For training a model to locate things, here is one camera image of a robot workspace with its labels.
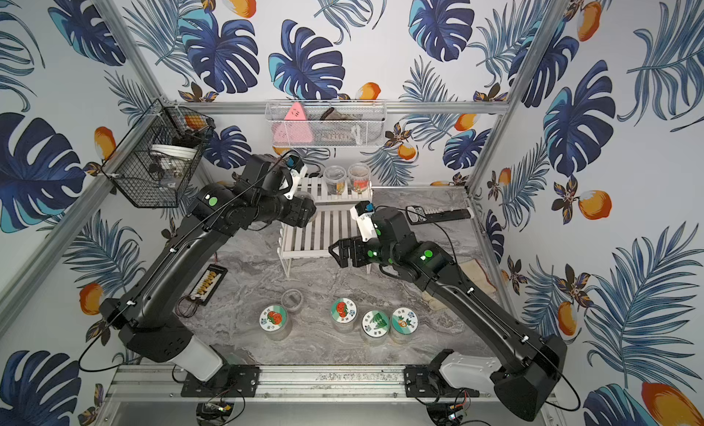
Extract white mesh wall basket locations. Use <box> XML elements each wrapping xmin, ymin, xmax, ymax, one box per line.
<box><xmin>265</xmin><ymin>101</ymin><xmax>387</xmax><ymax>148</ymax></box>

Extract pink triangular packet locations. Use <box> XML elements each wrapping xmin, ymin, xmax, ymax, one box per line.
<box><xmin>272</xmin><ymin>102</ymin><xmax>314</xmax><ymax>146</ymax></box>

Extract jar with tomato lid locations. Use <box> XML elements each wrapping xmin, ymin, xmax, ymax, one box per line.
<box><xmin>258</xmin><ymin>304</ymin><xmax>293</xmax><ymax>341</ymax></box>

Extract clear seed container red label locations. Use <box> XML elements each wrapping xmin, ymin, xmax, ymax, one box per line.
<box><xmin>348</xmin><ymin>163</ymin><xmax>370</xmax><ymax>194</ymax></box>

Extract jar with strawberry lid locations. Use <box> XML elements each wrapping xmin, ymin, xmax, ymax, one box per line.
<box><xmin>330</xmin><ymin>298</ymin><xmax>359</xmax><ymax>334</ymax></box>

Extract jar with green tree lid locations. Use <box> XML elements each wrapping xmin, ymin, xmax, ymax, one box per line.
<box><xmin>361</xmin><ymin>310</ymin><xmax>391</xmax><ymax>345</ymax></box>

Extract white slatted wooden shelf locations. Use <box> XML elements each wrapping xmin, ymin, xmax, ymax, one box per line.
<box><xmin>277</xmin><ymin>178</ymin><xmax>373</xmax><ymax>277</ymax></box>

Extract aluminium mounting rail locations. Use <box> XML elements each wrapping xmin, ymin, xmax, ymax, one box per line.
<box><xmin>109</xmin><ymin>363</ymin><xmax>557</xmax><ymax>403</ymax></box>

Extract jar with pineapple lid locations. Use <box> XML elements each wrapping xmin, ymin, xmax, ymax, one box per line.
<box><xmin>390</xmin><ymin>307</ymin><xmax>419</xmax><ymax>343</ymax></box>

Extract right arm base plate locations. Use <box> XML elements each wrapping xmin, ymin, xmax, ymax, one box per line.
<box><xmin>403</xmin><ymin>349</ymin><xmax>480</xmax><ymax>403</ymax></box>

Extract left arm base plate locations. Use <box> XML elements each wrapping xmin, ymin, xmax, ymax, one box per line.
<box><xmin>181</xmin><ymin>364</ymin><xmax>261</xmax><ymax>398</ymax></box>

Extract black wire basket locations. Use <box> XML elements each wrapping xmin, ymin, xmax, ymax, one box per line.
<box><xmin>101</xmin><ymin>99</ymin><xmax>215</xmax><ymax>209</ymax></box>

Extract white bowl in basket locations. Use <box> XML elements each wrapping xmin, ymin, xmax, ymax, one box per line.
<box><xmin>150</xmin><ymin>145</ymin><xmax>196</xmax><ymax>161</ymax></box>

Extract clear seed container dark seeds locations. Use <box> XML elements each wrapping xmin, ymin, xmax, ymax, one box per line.
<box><xmin>323</xmin><ymin>165</ymin><xmax>347</xmax><ymax>196</ymax></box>

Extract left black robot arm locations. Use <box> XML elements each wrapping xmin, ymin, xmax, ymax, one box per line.
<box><xmin>100</xmin><ymin>151</ymin><xmax>316</xmax><ymax>382</ymax></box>

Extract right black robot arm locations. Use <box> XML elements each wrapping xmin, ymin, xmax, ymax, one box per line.
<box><xmin>328</xmin><ymin>201</ymin><xmax>568</xmax><ymax>422</ymax></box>

